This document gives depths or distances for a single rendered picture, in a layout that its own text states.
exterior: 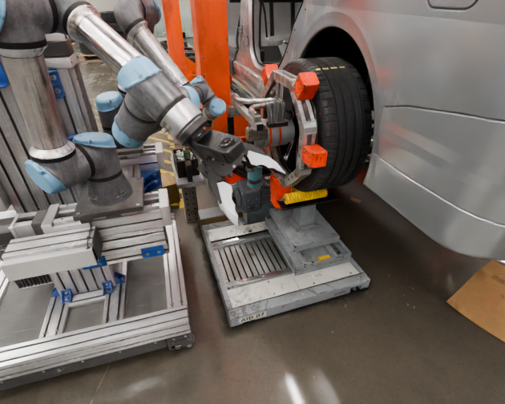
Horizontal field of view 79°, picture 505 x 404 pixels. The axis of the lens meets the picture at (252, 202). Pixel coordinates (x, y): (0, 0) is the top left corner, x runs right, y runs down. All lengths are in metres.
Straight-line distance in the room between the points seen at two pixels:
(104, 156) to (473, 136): 1.08
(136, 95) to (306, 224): 1.50
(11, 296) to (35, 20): 1.37
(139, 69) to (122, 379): 1.37
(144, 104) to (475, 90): 0.82
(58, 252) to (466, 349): 1.82
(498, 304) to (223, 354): 1.52
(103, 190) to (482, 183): 1.15
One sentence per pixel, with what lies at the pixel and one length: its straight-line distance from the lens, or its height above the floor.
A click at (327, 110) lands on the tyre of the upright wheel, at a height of 1.03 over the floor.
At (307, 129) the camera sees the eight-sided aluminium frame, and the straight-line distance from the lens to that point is 1.34.
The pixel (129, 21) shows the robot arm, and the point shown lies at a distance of 1.41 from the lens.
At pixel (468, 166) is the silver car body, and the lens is 1.05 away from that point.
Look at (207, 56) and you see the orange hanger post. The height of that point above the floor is 1.16.
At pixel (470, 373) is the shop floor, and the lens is 1.87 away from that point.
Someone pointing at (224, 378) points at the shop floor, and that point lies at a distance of 1.59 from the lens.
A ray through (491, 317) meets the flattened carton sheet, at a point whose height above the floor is 0.01.
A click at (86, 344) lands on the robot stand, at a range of 1.55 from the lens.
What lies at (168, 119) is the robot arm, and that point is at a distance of 0.60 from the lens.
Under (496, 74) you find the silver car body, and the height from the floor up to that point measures 1.26.
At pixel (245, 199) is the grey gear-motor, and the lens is 1.94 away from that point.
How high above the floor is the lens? 1.42
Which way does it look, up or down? 34 degrees down
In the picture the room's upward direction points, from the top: straight up
